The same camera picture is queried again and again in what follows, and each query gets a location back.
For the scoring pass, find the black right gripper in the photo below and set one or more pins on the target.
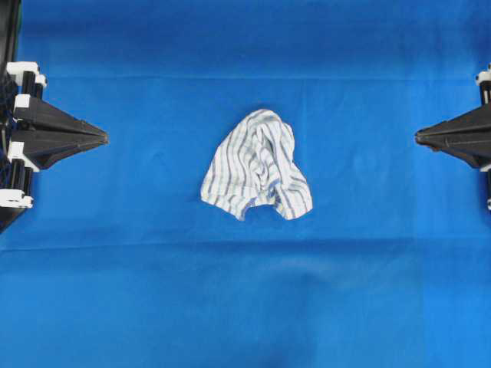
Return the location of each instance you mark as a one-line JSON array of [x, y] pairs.
[[476, 153]]

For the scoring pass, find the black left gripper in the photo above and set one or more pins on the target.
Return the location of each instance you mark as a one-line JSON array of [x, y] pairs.
[[26, 152]]

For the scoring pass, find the blue striped white towel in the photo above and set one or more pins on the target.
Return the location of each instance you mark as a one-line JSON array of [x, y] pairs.
[[254, 166]]

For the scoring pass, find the blue table cloth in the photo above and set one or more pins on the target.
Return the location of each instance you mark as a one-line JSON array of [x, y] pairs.
[[120, 264]]

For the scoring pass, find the black frame post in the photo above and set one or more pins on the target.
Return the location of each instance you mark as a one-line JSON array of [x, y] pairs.
[[10, 28]]

